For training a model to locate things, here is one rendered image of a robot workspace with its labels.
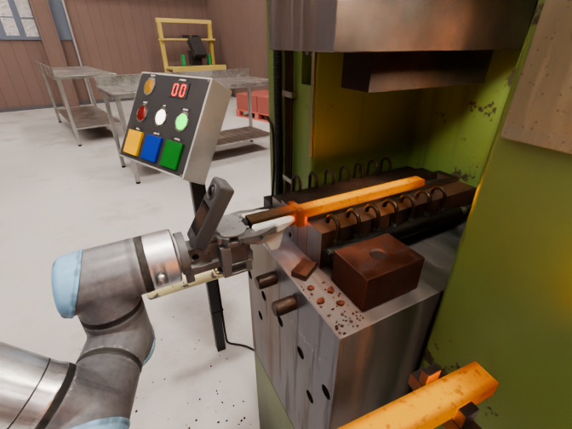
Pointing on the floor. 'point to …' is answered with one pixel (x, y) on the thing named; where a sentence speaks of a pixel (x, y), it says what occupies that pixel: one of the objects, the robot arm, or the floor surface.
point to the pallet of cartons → (260, 106)
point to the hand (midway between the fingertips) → (286, 214)
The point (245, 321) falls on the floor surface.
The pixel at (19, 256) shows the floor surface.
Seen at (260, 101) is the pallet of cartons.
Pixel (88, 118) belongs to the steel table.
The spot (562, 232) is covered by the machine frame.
